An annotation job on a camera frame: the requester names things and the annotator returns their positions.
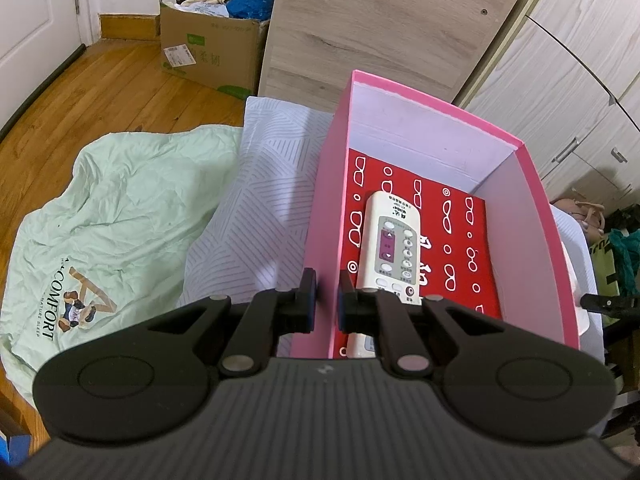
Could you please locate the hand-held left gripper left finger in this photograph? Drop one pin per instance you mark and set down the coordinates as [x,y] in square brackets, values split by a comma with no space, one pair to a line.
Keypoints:
[310,305]

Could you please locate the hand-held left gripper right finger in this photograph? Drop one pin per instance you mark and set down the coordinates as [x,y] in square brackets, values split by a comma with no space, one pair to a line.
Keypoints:
[344,307]

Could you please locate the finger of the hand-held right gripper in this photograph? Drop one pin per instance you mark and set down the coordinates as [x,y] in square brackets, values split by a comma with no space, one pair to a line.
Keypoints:
[607,302]

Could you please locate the white remote control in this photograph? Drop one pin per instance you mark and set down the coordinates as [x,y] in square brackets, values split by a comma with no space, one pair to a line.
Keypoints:
[395,240]

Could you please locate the pink cardboard box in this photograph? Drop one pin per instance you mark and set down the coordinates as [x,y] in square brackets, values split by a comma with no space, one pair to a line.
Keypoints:
[326,200]

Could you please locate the green cloth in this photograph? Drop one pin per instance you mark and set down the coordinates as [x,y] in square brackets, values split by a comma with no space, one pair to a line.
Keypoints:
[620,260]

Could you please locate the beige bag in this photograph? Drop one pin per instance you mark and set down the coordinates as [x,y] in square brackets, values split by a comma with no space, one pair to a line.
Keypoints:
[580,212]

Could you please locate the red patterned flat box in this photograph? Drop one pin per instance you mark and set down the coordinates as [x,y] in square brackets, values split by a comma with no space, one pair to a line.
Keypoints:
[465,270]

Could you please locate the light green printed blanket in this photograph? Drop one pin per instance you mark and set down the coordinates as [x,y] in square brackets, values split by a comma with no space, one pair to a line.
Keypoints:
[125,210]

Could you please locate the light wooden wardrobe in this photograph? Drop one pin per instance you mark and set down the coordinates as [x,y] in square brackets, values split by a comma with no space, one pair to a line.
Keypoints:
[560,70]

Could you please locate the brown cardboard box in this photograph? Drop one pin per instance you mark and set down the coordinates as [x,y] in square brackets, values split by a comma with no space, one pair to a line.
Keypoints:
[215,55]

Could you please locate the light wooden board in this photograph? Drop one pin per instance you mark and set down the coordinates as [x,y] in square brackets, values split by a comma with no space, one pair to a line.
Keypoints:
[370,25]

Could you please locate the blue plastic bag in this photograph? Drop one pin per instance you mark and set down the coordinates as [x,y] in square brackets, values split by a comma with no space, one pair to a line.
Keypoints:
[250,0]

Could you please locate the blue box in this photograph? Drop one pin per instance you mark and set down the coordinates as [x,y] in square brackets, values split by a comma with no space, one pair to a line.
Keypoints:
[12,450]

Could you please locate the wooden baseboard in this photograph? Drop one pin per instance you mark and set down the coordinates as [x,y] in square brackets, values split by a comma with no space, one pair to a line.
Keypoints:
[130,26]

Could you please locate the black door seal strip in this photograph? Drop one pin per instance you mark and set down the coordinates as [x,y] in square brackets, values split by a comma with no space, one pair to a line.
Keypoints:
[45,82]

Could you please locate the white door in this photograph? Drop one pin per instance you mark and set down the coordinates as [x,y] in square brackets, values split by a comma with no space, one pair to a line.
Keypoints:
[35,20]

